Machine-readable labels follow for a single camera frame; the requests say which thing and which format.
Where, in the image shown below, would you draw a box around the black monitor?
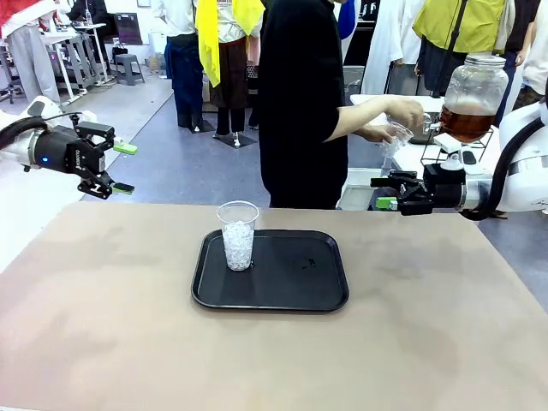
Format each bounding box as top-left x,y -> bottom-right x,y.
114,12 -> 143,46

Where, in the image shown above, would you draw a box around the black left arm hose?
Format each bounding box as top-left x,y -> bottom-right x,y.
0,111 -> 82,151

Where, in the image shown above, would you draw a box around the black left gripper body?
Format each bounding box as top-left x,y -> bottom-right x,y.
32,127 -> 108,176

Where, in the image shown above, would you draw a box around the small white block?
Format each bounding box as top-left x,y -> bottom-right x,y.
434,133 -> 462,153

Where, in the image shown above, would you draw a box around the clear cup little ice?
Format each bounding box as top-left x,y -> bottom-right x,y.
378,121 -> 415,159

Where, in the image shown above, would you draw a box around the person's left hand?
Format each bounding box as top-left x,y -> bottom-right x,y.
360,123 -> 397,145

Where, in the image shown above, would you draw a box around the grey plastic step stool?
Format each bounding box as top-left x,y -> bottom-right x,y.
113,53 -> 146,86

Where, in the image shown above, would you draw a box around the black arm hose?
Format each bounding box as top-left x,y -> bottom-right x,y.
460,115 -> 548,222
0,111 -> 82,151

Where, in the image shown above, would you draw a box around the person in black clothes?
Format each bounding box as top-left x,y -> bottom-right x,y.
256,0 -> 350,211

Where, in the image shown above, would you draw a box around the mannequin in white robe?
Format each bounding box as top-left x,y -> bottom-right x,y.
361,0 -> 425,98

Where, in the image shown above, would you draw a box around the mannequin with grey trousers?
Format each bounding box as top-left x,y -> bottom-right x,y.
0,0 -> 63,106

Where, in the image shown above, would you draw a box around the mannequin with black vest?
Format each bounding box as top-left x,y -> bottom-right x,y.
504,0 -> 548,110

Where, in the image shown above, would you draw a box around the black wire dispenser stand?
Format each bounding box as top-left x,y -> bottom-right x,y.
420,128 -> 494,166

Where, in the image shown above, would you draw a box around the glass drink dispenser jar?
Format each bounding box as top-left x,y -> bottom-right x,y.
421,54 -> 509,145

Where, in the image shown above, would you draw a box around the person's right forearm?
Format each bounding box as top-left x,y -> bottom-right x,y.
323,96 -> 389,145

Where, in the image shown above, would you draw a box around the person's right hand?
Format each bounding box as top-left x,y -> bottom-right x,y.
384,96 -> 427,129

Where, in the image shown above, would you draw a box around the mannequin yellow scarf brown skirt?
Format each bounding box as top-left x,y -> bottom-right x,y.
194,0 -> 266,149

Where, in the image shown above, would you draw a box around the mannequin white shirt navy trousers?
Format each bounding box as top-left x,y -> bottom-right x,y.
152,0 -> 206,129

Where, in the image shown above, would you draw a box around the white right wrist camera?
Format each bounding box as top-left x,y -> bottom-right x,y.
440,152 -> 464,172

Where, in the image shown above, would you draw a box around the black plastic serving tray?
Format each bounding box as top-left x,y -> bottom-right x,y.
190,229 -> 350,314

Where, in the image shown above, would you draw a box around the clear cup much ice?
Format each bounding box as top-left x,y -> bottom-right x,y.
216,200 -> 260,272

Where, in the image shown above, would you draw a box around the black right arm hose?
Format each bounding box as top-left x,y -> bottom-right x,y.
460,115 -> 548,222

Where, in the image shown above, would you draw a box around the white plastic box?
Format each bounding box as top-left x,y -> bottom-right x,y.
340,167 -> 386,211

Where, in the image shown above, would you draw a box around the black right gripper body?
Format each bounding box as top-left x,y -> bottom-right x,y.
421,164 -> 468,211

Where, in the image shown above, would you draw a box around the white desk grey legs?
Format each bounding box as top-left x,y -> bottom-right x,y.
40,21 -> 115,106

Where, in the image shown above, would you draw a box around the mannequin yellow-green jacket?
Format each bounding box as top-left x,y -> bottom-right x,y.
413,0 -> 517,99

